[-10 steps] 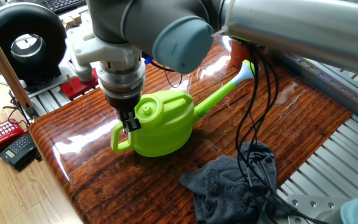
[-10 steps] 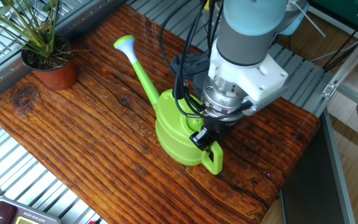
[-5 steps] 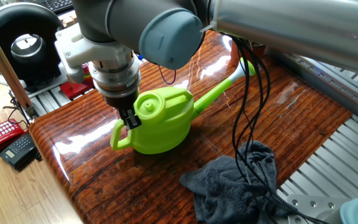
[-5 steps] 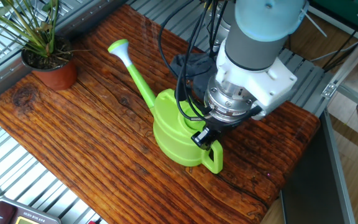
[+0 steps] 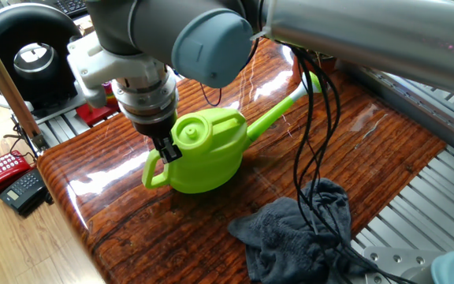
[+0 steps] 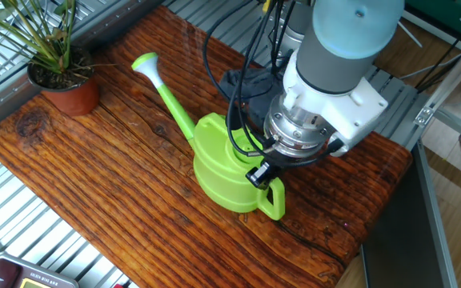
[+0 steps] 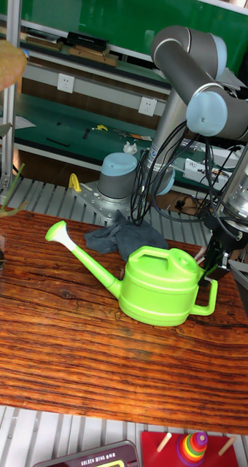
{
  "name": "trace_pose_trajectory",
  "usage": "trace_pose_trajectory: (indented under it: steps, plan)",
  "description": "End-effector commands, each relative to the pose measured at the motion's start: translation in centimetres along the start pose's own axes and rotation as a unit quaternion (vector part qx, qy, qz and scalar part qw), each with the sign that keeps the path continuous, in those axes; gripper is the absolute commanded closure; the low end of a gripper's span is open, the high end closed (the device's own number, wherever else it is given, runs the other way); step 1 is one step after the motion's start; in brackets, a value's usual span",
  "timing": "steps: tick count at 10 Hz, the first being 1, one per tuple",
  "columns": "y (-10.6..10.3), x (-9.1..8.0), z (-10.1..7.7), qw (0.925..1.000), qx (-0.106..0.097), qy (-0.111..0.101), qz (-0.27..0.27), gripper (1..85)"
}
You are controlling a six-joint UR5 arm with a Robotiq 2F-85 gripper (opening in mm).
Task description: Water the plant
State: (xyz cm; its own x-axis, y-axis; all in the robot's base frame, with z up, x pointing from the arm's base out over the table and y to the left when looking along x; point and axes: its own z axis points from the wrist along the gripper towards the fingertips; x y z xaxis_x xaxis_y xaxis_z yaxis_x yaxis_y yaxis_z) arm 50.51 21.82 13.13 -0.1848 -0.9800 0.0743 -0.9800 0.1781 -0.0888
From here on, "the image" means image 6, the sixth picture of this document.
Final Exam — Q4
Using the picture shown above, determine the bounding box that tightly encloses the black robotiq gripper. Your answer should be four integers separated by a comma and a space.
245, 154, 324, 190

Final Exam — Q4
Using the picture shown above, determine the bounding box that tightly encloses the green plastic watering can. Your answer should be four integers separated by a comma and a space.
130, 51, 287, 222

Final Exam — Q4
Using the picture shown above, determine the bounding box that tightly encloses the potted plant in terracotta pot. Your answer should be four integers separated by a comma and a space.
0, 0, 116, 118

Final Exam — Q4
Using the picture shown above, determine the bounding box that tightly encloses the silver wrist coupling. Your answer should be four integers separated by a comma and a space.
263, 95, 335, 160

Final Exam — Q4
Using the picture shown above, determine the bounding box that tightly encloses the dark grey crumpled towel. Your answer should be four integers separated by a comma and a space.
218, 67, 292, 130

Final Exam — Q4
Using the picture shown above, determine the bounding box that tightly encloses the dark grey side panel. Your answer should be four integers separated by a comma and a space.
359, 142, 459, 288

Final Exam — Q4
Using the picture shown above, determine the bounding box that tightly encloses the red tin box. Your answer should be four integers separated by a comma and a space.
0, 254, 81, 288

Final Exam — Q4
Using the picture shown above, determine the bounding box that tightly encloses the black cable bundle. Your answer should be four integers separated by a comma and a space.
202, 0, 346, 168

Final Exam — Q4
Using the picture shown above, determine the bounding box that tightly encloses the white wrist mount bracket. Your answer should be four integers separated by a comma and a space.
281, 50, 390, 158

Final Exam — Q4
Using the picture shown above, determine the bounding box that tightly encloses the aluminium profile frame beam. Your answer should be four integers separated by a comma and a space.
413, 23, 461, 150

